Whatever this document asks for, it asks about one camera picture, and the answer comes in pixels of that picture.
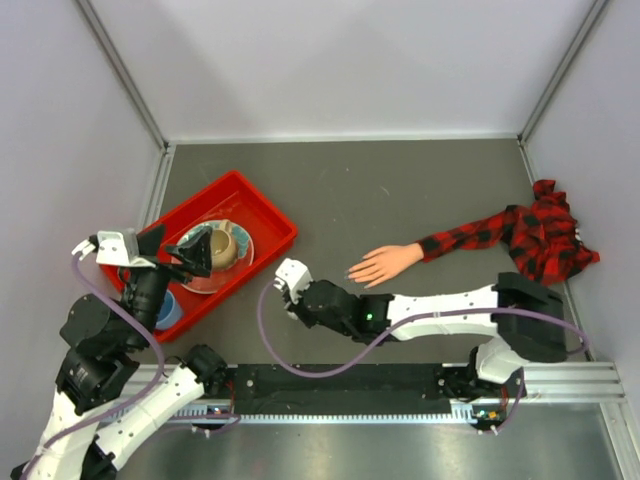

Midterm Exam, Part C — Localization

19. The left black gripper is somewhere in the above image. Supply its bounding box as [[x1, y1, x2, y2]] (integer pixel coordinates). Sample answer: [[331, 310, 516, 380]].
[[124, 222, 213, 348]]

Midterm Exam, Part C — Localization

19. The beige ceramic mug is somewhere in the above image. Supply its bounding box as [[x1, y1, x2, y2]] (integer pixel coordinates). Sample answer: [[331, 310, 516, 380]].
[[210, 219, 238, 271]]

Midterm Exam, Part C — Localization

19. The red and teal plate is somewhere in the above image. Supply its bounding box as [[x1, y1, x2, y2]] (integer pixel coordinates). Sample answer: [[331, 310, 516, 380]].
[[178, 219, 254, 295]]

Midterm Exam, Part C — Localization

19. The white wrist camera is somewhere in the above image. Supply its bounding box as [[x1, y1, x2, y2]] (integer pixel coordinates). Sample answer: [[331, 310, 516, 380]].
[[71, 228, 155, 268], [274, 258, 313, 294]]

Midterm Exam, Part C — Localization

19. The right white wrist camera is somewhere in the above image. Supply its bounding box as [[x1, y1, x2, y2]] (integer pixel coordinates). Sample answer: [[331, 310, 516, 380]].
[[274, 258, 313, 294]]

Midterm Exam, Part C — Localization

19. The red plaid shirt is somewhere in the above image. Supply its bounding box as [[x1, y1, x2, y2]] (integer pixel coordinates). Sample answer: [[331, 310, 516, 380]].
[[418, 180, 600, 286]]

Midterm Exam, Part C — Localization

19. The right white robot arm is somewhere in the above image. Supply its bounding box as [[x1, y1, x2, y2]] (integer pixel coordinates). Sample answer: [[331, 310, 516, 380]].
[[275, 272, 568, 396]]

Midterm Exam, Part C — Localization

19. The mannequin hand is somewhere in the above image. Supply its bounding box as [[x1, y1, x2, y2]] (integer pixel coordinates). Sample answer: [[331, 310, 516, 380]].
[[347, 243, 424, 289]]

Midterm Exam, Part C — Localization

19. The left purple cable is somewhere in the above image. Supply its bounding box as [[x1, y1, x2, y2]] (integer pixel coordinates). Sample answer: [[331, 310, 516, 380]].
[[22, 252, 241, 476]]

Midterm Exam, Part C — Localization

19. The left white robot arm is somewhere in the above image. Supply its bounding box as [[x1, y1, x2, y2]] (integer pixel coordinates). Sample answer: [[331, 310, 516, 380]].
[[10, 225, 227, 479]]

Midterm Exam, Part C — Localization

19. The slotted cable duct rail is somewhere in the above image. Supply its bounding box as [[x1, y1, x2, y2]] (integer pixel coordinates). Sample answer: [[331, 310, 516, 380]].
[[164, 399, 531, 426]]

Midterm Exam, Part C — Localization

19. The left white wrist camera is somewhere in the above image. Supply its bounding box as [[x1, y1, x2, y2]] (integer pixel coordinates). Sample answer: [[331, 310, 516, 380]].
[[71, 228, 155, 268]]

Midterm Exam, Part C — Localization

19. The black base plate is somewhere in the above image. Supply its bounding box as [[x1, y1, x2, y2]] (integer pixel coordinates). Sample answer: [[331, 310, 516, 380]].
[[233, 364, 451, 415]]

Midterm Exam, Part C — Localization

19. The blue plastic cup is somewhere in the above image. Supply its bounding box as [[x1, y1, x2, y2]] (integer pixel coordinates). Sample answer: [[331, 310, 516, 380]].
[[155, 290, 183, 331]]

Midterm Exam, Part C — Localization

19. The red plastic tray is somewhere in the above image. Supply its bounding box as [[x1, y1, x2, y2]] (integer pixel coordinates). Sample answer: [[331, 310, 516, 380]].
[[99, 170, 300, 345]]

